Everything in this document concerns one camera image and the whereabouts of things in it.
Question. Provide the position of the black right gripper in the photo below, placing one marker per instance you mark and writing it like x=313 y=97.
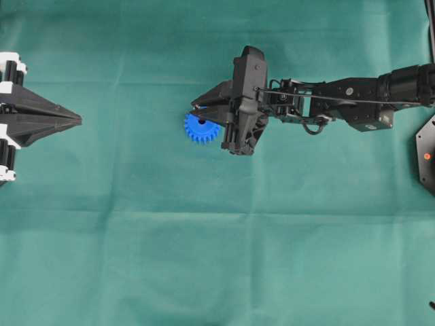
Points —
x=244 y=120

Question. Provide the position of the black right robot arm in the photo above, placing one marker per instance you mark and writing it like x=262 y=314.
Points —
x=364 y=103

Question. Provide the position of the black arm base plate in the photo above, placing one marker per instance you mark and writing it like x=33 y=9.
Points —
x=425 y=146

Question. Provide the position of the blue plastic gear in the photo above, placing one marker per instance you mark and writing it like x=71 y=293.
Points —
x=200 y=131

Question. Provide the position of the green table cloth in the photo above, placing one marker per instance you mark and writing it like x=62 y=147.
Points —
x=124 y=220

